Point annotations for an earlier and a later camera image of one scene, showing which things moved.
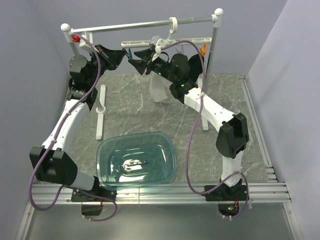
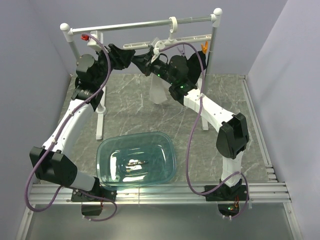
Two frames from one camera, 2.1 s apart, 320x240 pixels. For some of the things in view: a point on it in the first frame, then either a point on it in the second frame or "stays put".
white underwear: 159,87 stays put
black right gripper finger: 140,65 stays put
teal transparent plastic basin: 134,160 stays put
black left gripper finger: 115,56 → 126,56
